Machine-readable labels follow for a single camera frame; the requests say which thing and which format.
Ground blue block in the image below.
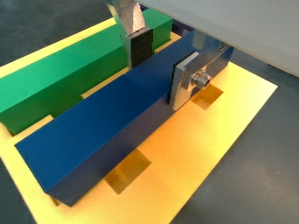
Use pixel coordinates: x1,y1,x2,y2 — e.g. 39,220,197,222
14,30,237,208

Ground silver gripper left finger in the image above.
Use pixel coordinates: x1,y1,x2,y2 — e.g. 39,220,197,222
107,0,154,68

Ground green block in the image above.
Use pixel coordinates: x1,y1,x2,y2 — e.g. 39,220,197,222
0,8,174,137

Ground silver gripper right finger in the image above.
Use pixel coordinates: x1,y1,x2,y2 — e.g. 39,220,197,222
170,31,230,110

